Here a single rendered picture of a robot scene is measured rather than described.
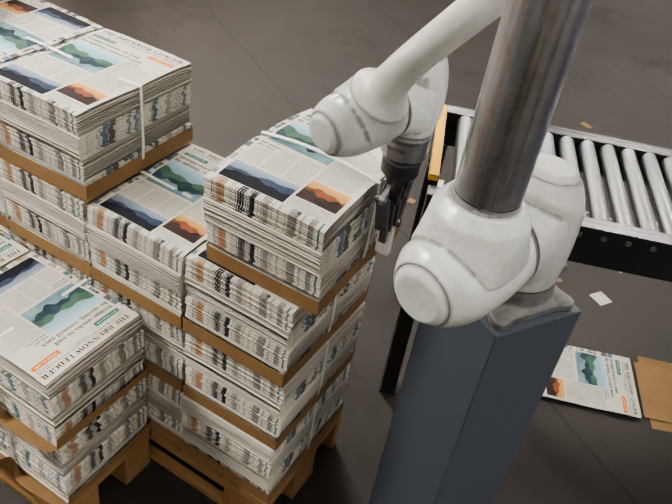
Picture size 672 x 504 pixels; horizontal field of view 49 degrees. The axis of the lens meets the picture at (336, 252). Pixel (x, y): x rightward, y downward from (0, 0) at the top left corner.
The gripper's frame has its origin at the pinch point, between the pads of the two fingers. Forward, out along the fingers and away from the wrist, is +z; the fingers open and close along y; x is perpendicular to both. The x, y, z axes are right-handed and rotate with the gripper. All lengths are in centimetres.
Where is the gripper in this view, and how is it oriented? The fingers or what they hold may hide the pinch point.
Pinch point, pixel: (384, 239)
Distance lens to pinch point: 150.4
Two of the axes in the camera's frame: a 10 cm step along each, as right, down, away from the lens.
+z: -1.3, 7.7, 6.2
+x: 8.4, 4.1, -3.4
